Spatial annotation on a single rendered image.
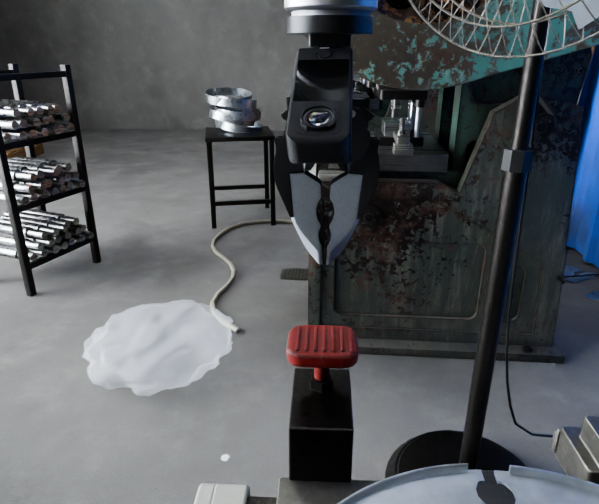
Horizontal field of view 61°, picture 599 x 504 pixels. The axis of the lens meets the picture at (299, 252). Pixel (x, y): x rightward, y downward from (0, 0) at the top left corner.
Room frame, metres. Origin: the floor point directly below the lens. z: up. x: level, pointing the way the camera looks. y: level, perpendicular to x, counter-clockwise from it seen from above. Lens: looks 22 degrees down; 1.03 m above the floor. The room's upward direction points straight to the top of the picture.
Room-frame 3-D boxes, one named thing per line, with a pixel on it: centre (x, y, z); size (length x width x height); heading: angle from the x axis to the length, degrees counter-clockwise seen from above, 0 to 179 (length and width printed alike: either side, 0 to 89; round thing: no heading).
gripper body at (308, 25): (0.46, -0.03, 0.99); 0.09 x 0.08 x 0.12; 176
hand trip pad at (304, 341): (0.43, -0.02, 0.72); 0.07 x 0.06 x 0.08; 87
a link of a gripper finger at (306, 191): (0.46, -0.01, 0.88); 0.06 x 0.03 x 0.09; 176
